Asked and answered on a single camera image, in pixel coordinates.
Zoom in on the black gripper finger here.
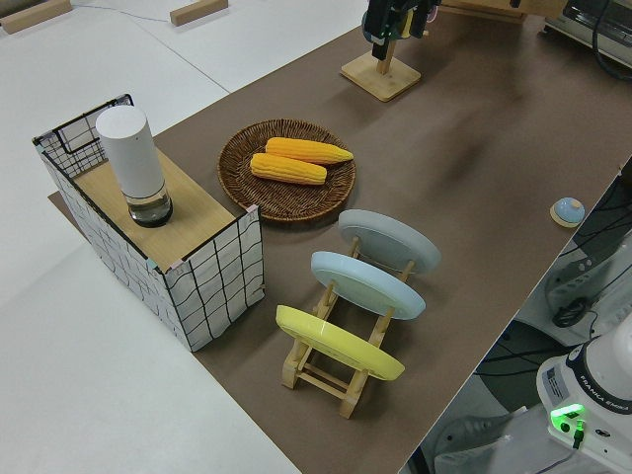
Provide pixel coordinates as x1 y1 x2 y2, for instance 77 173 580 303
412 0 430 40
369 0 397 61

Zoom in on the light wooden drawer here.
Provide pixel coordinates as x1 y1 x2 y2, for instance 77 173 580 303
436 0 527 22

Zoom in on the dark blue mug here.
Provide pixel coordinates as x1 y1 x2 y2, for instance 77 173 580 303
360 0 414 44

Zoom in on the wooden mug rack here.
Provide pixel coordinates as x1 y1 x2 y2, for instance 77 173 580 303
340 0 423 104

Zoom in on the yellow corn cob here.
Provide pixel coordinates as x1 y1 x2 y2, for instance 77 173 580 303
250 152 329 187
265 137 356 166

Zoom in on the white toaster oven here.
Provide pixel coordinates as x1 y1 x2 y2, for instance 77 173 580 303
540 0 632 65

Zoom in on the wooden block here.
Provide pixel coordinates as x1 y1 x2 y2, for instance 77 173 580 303
169 0 230 27
0 0 73 35

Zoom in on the brown wicker basket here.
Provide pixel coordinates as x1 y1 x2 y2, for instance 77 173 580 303
217 118 357 224

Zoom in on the grey plate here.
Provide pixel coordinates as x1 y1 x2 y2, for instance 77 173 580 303
337 208 442 275

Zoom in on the brown table mat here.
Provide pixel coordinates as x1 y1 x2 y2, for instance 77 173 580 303
46 0 632 474

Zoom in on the light blue plate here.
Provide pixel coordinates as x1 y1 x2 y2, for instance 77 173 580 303
309 250 428 322

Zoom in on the white cylinder with glass base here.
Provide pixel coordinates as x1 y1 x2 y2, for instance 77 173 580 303
95 106 175 228

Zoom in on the yellow plate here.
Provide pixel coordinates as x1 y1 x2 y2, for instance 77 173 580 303
275 304 407 381

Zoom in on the wooden plate rack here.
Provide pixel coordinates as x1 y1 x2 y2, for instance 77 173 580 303
280 235 416 420

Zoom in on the black oven power cable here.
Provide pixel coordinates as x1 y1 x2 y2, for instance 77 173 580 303
590 14 632 85

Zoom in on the black wire grid shelf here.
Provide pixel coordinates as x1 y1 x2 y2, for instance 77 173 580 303
32 93 268 353

